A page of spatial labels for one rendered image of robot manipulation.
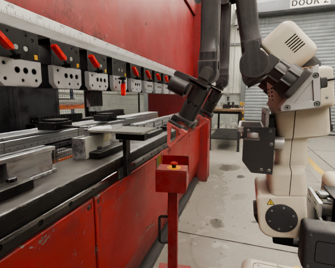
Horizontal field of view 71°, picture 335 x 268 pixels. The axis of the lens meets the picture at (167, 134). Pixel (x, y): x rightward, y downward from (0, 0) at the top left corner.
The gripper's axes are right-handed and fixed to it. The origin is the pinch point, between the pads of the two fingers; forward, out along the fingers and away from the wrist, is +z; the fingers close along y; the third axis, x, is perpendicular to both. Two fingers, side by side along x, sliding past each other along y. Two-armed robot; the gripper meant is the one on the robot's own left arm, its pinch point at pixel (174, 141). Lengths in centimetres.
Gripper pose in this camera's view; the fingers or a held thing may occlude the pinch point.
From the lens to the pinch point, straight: 80.1
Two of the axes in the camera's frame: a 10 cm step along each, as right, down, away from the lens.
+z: -4.3, 8.6, 2.8
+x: 8.5, 4.9, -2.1
